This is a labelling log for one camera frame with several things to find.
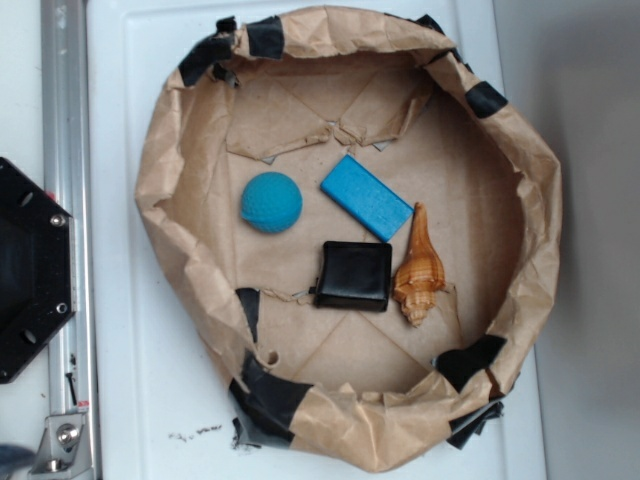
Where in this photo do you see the metal corner bracket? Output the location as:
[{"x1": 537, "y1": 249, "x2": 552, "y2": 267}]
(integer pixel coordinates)
[{"x1": 28, "y1": 413, "x2": 92, "y2": 479}]

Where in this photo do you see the brown paper bin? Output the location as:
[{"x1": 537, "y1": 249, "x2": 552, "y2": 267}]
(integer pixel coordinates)
[{"x1": 135, "y1": 6, "x2": 562, "y2": 472}]

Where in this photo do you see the white tray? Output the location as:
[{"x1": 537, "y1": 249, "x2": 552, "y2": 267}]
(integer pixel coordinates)
[{"x1": 86, "y1": 1, "x2": 547, "y2": 479}]

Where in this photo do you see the aluminium frame rail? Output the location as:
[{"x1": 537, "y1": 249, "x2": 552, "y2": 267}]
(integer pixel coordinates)
[{"x1": 41, "y1": 1, "x2": 102, "y2": 479}]

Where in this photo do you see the orange spiral seashell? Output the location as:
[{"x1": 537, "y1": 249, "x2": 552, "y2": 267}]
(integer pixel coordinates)
[{"x1": 392, "y1": 202, "x2": 446, "y2": 327}]

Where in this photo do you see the blue dimpled ball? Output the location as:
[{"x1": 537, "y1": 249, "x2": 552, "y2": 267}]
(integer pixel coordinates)
[{"x1": 240, "y1": 172, "x2": 303, "y2": 233}]

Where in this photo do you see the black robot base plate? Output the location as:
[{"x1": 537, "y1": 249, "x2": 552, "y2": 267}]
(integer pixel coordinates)
[{"x1": 1, "y1": 158, "x2": 74, "y2": 384}]

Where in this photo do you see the black square box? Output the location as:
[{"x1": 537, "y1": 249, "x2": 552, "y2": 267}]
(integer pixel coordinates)
[{"x1": 313, "y1": 241, "x2": 392, "y2": 313}]

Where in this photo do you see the blue rectangular block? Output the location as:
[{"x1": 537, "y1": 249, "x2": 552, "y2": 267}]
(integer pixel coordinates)
[{"x1": 320, "y1": 155, "x2": 413, "y2": 242}]

